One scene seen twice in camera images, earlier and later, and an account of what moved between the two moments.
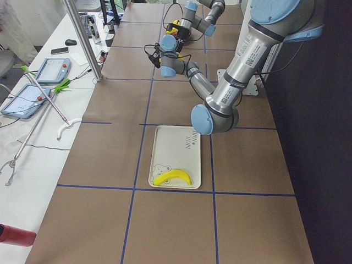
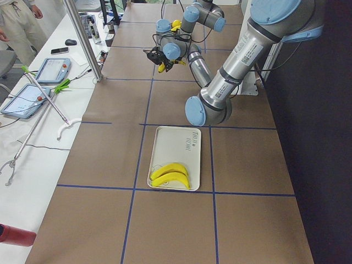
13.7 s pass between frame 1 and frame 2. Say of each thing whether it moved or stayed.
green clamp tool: stayed
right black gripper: moved
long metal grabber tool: stayed
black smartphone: stayed
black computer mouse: stayed
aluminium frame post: stayed
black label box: stayed
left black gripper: moved
